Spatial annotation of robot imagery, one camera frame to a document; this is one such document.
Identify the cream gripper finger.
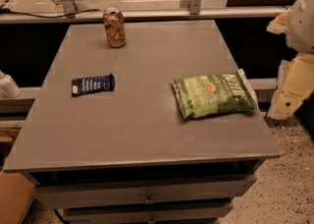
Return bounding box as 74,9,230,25
267,53,314,120

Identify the dark blue rxbar wrapper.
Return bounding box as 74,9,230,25
72,74,115,96

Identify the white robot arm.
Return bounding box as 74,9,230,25
267,0,314,120

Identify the green chip bag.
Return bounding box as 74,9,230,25
173,69,258,119

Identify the grey drawer cabinet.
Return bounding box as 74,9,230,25
4,21,280,224

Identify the gold drink can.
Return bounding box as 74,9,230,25
103,8,127,48

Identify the upper drawer knob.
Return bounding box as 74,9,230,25
144,195,154,204

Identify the drawer knob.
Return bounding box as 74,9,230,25
144,195,154,204
147,217,156,224

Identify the lower drawer knob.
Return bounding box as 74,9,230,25
147,217,156,224

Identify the white pipe fitting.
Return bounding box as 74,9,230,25
0,70,22,98

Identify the brown cardboard box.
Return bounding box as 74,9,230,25
0,171,33,224

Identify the black cable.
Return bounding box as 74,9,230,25
0,7,102,20

